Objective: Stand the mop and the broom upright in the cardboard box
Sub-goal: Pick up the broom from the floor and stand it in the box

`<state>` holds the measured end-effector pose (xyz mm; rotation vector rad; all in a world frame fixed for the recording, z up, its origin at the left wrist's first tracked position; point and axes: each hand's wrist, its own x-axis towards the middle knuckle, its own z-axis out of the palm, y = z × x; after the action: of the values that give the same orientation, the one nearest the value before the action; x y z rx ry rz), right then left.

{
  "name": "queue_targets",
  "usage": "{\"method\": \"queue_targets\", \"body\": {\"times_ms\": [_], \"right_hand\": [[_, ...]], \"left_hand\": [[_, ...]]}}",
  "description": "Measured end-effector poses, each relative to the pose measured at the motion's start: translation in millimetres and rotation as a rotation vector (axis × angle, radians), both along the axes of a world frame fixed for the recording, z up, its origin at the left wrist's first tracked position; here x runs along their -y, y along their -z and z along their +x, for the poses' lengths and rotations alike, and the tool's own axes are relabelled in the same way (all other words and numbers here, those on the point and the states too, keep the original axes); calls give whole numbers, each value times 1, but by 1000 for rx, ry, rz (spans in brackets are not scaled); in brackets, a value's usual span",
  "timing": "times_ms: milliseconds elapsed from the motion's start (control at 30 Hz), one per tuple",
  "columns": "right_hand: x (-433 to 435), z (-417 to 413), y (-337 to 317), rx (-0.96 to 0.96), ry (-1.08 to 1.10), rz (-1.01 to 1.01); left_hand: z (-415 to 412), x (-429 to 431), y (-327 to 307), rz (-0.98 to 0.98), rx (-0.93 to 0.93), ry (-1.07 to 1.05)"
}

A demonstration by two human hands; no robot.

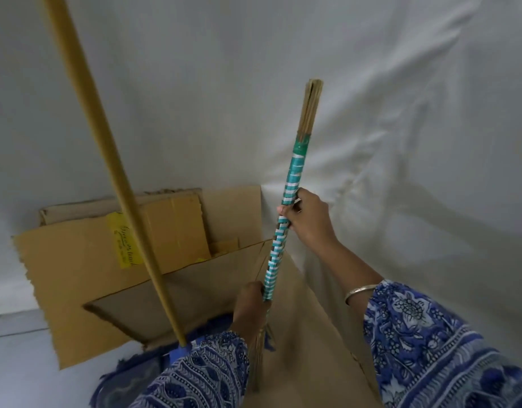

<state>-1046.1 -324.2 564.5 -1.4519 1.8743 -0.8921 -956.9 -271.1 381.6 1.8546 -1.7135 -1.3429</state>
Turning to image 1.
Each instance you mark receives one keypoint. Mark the white cloth backdrop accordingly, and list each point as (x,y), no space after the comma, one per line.
(227,89)

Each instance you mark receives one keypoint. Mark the person's left fingers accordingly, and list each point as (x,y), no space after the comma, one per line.
(255,289)

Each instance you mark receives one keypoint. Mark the yellow wooden mop stick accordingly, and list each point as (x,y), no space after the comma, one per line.
(103,135)

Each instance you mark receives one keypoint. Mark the person's right forearm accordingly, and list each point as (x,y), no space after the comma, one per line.
(414,335)

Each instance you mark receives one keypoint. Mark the torn-edged cardboard sheet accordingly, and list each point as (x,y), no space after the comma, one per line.
(91,208)

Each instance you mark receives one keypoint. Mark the person's right hand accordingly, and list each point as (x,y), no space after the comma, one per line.
(314,220)

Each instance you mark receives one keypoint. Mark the plain brown cardboard sheet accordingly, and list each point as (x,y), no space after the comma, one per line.
(233,216)

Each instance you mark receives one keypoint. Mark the cardboard sheet with yellow label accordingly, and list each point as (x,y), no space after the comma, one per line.
(74,284)

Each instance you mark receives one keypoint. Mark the yellow label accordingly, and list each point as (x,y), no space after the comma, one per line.
(124,240)

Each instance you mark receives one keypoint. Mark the teal white grass broom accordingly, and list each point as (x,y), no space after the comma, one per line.
(286,195)

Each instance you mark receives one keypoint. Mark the silver bangle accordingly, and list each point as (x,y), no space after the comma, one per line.
(359,290)

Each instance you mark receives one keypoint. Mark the large open cardboard box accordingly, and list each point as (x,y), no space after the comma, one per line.
(312,361)

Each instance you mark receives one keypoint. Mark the person's left hand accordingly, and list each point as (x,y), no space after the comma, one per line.
(248,310)

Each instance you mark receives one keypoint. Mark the blue mop head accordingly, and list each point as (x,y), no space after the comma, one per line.
(129,373)

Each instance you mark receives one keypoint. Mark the person's right fingers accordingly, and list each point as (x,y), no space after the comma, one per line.
(288,215)

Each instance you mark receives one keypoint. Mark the person's left forearm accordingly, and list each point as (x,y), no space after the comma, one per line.
(201,373)

